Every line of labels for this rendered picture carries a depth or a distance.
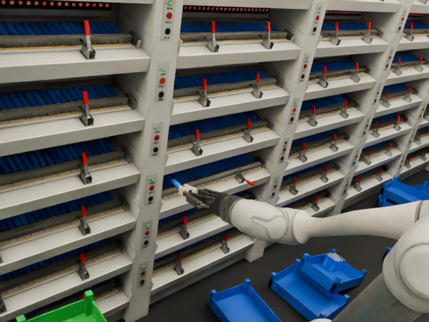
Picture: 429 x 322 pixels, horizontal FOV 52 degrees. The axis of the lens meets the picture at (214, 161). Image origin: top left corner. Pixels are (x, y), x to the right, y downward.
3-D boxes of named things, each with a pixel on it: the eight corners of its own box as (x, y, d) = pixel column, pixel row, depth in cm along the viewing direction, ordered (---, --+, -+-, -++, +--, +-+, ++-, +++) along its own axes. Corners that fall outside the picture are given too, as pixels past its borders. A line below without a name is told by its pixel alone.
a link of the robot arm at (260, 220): (223, 227, 129) (251, 233, 138) (262, 245, 117) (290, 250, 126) (235, 192, 129) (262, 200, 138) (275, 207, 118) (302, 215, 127)
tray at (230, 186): (267, 181, 197) (276, 167, 191) (156, 220, 158) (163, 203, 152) (239, 153, 206) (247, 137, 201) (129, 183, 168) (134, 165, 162)
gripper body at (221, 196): (237, 193, 138) (218, 186, 145) (218, 200, 133) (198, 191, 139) (237, 214, 140) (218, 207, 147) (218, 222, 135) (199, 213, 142)
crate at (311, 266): (326, 261, 227) (333, 248, 225) (360, 285, 215) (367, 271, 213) (297, 267, 205) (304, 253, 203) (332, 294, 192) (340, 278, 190)
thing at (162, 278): (251, 247, 214) (262, 230, 206) (147, 297, 175) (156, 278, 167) (226, 218, 224) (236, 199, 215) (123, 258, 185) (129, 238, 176)
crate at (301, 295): (345, 309, 198) (350, 296, 195) (318, 329, 185) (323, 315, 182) (294, 270, 217) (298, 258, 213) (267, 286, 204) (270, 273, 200)
